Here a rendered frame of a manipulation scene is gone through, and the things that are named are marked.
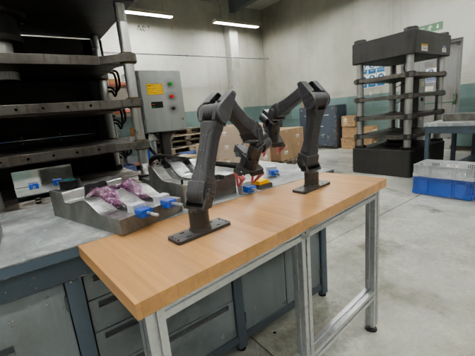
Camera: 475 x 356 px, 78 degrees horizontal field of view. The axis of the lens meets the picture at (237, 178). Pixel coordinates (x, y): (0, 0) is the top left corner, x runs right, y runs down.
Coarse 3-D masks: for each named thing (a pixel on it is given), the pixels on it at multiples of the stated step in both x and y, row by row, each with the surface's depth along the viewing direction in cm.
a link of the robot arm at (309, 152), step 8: (320, 96) 116; (320, 104) 117; (312, 112) 118; (320, 112) 119; (312, 120) 120; (320, 120) 121; (312, 128) 121; (304, 136) 126; (312, 136) 122; (304, 144) 126; (312, 144) 124; (304, 152) 126; (312, 152) 126; (304, 160) 127; (312, 160) 127
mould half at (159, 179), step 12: (156, 168) 141; (180, 168) 145; (144, 180) 154; (156, 180) 140; (168, 180) 133; (180, 180) 129; (228, 180) 130; (168, 192) 130; (180, 192) 120; (216, 192) 127; (228, 192) 131
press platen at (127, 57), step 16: (0, 64) 147; (16, 64) 150; (32, 64) 153; (48, 64) 156; (64, 64) 160; (80, 64) 164; (96, 64) 169; (112, 64) 174; (32, 80) 199; (48, 80) 205; (64, 80) 211; (80, 80) 218; (96, 80) 224
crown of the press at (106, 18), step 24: (0, 0) 148; (24, 0) 150; (48, 0) 153; (72, 0) 155; (96, 0) 158; (120, 0) 161; (0, 24) 156; (24, 24) 183; (48, 24) 187; (72, 24) 191; (96, 24) 195; (0, 48) 161; (0, 72) 162
